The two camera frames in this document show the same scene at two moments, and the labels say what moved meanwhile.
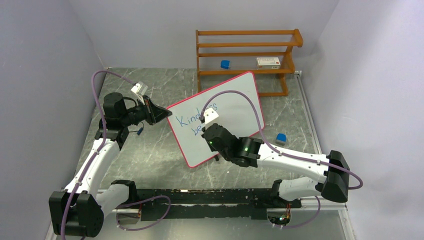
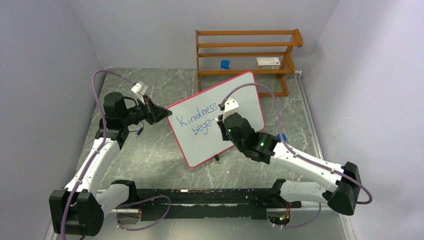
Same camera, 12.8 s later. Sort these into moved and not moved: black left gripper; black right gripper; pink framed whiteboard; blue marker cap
Moved: black right gripper
Not moved: pink framed whiteboard; blue marker cap; black left gripper
